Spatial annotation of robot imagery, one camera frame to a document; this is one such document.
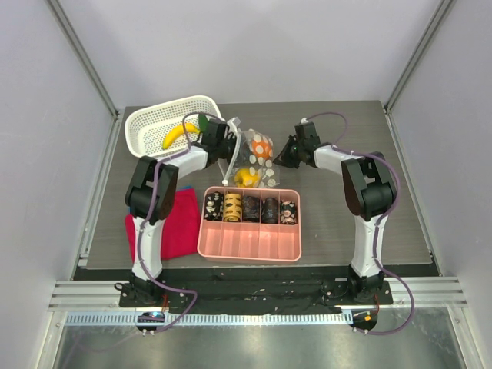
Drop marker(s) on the green toy cucumber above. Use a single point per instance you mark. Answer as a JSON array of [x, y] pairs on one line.
[[202, 122]]

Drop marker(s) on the pink divided organizer tray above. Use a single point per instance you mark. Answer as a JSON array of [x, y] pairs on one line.
[[252, 242]]

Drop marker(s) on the dark blue patterned cloth roll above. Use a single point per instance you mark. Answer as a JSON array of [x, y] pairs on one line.
[[270, 211]]

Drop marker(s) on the clear polka dot zip bag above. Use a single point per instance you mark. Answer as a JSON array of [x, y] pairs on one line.
[[243, 157]]

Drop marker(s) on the dark brown patterned cloth roll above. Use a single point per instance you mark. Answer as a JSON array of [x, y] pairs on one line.
[[251, 208]]

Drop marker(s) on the yellow black cloth roll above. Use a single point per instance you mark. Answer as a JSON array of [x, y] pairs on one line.
[[232, 210]]

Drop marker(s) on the yellow toy banana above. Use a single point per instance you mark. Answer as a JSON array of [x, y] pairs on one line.
[[177, 132]]

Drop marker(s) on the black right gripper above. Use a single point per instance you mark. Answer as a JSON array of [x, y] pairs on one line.
[[290, 149]]

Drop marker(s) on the white slotted cable duct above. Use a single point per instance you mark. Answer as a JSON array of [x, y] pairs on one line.
[[154, 318]]

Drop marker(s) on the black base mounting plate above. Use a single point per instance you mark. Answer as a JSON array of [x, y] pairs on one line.
[[294, 294]]

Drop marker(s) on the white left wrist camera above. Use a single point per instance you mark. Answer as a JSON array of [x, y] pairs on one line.
[[233, 125]]

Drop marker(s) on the aluminium frame rail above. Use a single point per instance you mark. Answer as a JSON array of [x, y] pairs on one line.
[[422, 292]]

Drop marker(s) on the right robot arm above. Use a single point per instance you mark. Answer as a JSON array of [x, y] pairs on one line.
[[370, 192]]

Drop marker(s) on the orange toy fruit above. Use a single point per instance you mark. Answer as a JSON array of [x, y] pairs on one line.
[[262, 149]]

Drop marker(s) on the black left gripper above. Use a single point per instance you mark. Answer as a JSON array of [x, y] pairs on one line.
[[231, 139]]

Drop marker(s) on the dark floral rose cloth roll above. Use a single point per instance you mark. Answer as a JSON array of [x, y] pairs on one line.
[[288, 212]]

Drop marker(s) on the red folded cloth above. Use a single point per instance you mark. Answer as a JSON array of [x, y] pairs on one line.
[[181, 229]]

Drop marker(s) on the white perforated plastic basket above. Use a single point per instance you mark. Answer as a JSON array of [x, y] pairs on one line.
[[146, 128]]

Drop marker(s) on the yellow toy fruit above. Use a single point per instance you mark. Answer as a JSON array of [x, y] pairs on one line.
[[246, 178]]

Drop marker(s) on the black white dotted cloth roll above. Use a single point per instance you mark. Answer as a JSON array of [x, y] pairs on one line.
[[213, 206]]

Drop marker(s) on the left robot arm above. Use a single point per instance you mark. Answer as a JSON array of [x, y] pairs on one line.
[[151, 192]]

